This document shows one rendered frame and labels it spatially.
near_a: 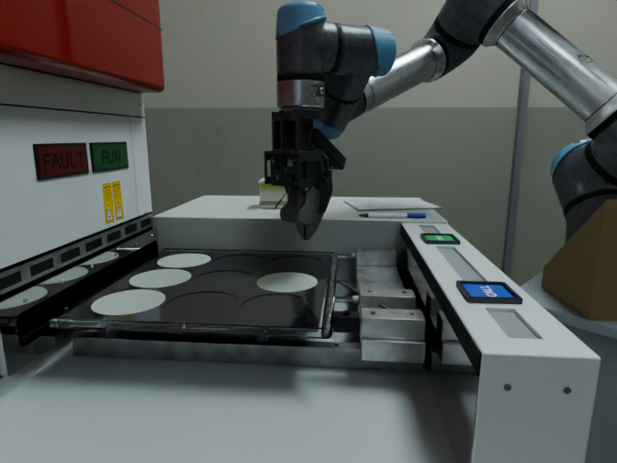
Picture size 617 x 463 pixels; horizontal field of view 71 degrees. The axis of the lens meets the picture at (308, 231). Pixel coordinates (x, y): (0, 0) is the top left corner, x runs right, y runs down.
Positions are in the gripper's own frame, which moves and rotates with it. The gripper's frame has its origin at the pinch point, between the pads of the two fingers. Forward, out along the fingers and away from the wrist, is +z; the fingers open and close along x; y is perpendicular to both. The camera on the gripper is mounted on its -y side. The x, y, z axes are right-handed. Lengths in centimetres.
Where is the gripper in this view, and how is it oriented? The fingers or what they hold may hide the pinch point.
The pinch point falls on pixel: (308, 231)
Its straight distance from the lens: 75.0
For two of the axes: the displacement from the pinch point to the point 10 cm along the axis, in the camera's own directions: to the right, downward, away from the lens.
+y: -5.8, 1.7, -7.9
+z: 0.0, 9.8, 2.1
